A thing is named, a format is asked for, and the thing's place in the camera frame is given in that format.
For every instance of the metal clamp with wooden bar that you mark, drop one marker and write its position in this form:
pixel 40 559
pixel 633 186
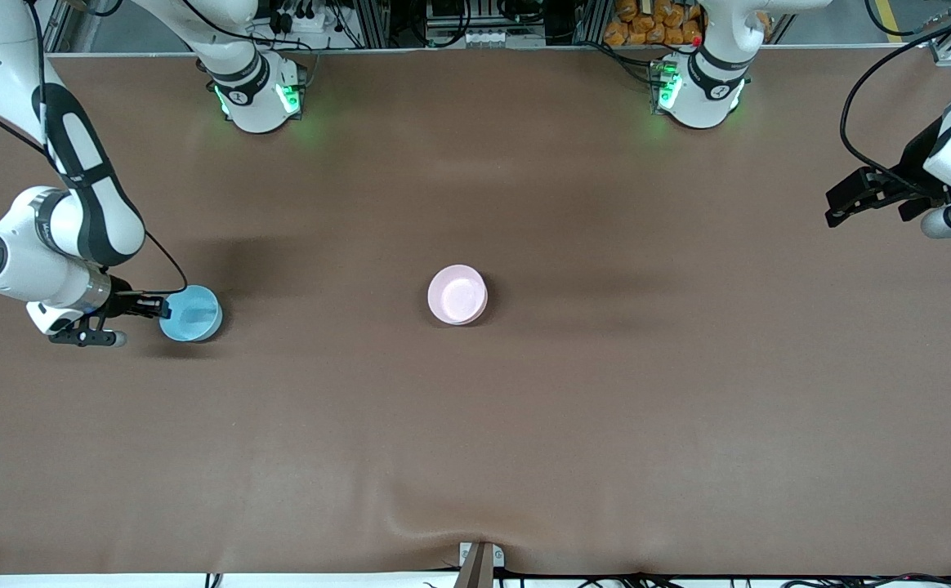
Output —
pixel 479 563

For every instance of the white terminal strip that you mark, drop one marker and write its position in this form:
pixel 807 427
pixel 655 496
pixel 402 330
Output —
pixel 492 37

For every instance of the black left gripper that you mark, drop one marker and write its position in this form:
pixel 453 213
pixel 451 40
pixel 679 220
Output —
pixel 913 166

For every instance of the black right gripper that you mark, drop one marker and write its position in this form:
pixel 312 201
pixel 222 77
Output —
pixel 123 303

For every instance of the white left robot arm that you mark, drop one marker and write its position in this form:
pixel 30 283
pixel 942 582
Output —
pixel 708 98

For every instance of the white power strip black plugs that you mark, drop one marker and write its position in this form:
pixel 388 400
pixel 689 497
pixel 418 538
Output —
pixel 304 24

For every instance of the pink bowl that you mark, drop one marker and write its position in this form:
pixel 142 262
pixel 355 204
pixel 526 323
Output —
pixel 457 292

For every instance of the right gripper bracket grey cylinder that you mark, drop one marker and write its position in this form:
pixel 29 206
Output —
pixel 83 335

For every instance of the brown table cover cloth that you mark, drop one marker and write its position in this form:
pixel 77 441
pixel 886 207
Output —
pixel 475 425

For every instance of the orange snack packets pile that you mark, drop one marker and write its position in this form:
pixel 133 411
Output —
pixel 647 24

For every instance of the blue bowl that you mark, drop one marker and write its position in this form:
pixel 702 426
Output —
pixel 194 314

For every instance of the metal table corner bracket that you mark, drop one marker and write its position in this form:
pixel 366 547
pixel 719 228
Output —
pixel 945 53

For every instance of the aluminium frame post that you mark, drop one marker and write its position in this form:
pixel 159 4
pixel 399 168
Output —
pixel 371 20
pixel 594 20

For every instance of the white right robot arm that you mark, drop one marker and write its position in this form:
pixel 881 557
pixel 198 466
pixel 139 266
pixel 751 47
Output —
pixel 26 273

